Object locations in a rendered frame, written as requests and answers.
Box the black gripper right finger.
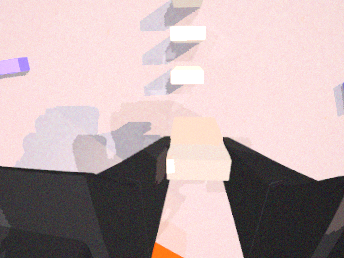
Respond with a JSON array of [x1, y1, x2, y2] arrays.
[[223, 137, 344, 258]]

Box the purple flat bar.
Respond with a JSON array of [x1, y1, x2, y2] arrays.
[[0, 57, 29, 74]]

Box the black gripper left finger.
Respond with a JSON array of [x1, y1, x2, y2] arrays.
[[0, 136, 171, 258]]

